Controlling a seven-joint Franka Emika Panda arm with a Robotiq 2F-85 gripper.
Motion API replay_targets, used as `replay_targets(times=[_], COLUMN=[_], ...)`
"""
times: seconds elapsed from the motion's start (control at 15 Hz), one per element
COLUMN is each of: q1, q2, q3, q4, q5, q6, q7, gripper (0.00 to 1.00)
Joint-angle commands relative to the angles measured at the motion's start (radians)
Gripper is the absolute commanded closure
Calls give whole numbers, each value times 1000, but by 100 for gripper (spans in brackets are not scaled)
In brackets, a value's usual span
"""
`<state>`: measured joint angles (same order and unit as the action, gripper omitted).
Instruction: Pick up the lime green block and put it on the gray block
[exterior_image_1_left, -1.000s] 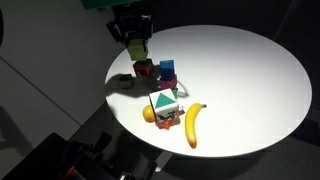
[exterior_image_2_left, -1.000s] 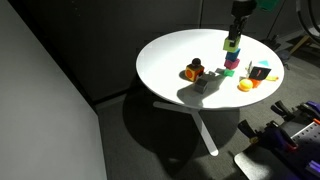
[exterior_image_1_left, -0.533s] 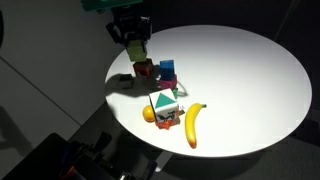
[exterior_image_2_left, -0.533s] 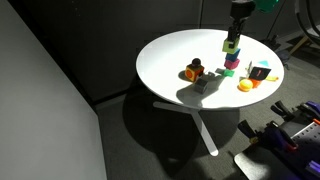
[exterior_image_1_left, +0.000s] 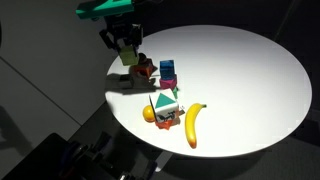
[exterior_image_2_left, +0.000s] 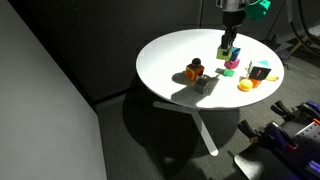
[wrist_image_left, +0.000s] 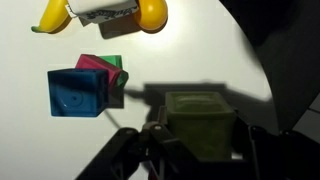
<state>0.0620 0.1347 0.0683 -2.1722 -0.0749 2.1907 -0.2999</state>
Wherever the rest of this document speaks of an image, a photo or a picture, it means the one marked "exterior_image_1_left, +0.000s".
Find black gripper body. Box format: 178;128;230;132
104;14;144;51

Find lime green block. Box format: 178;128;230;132
119;45;141;67

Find blue block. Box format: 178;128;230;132
158;59;177;81

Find magenta block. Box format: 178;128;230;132
158;74;179;91

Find dark green block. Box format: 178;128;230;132
171;86;180;100

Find white cube with teal triangle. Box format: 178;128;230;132
148;87;181;124

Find yellow orange ball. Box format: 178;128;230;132
142;104;157;123

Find red orange toy piece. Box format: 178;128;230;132
154;113;186;131

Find yellow banana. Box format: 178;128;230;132
184;102;208;150

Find white table base legs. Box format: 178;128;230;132
152;151;175;173

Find teal camera mount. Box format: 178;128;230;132
75;0;135;21

